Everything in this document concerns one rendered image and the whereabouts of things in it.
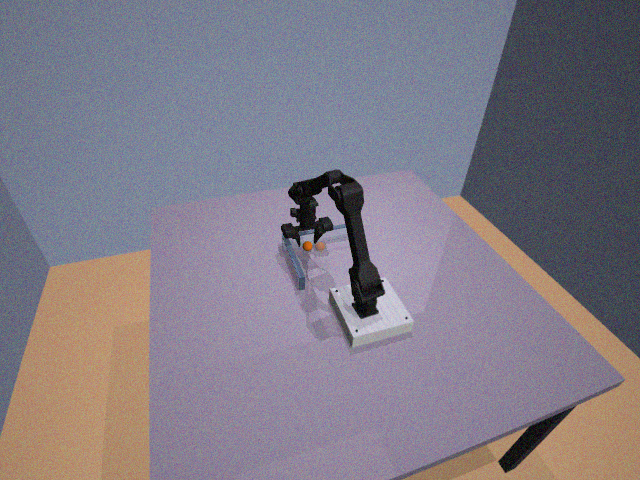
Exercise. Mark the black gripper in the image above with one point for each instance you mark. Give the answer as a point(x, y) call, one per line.
point(307, 223)

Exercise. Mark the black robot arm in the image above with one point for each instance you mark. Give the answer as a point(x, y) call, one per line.
point(366, 284)

